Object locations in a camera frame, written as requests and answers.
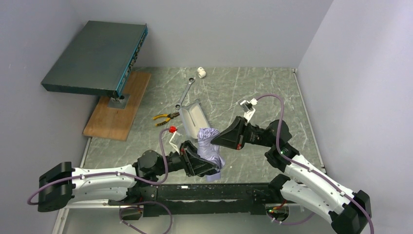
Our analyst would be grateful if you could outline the white plastic pipe fitting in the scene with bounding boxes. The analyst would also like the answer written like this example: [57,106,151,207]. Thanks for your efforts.
[197,67,207,79]

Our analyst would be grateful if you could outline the purple folding umbrella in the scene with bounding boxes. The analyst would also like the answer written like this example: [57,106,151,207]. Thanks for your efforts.
[197,128,225,182]

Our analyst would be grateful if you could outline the dark teal network switch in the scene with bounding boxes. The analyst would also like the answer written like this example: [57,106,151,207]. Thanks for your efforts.
[41,20,148,99]

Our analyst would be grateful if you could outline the wooden board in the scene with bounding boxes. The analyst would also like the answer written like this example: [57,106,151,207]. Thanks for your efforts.
[83,71,151,141]

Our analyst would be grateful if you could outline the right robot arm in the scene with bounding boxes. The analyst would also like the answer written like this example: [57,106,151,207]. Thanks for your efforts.
[211,117,372,234]

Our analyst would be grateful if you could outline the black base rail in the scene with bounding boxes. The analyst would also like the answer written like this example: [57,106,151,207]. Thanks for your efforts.
[107,183,291,218]

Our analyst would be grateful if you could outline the silver combination wrench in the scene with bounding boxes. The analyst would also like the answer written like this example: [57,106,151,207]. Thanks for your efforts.
[175,77,196,110]

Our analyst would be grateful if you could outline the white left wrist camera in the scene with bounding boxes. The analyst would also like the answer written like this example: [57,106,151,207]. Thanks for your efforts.
[169,125,184,153]

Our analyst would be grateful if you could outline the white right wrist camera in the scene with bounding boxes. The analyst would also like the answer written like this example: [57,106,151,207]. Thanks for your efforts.
[239,98,258,122]

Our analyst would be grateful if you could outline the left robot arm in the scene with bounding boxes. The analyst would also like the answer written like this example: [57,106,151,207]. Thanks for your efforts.
[28,141,220,213]

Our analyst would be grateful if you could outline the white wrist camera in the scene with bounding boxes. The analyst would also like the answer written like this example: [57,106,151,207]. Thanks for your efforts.
[169,125,184,153]
[239,98,258,122]

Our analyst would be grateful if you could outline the grey metal stand bracket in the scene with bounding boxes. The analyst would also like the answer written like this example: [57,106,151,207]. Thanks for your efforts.
[107,94,130,109]

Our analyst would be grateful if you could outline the yellow handled pliers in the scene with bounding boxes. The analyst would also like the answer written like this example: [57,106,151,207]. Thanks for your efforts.
[152,112,180,127]

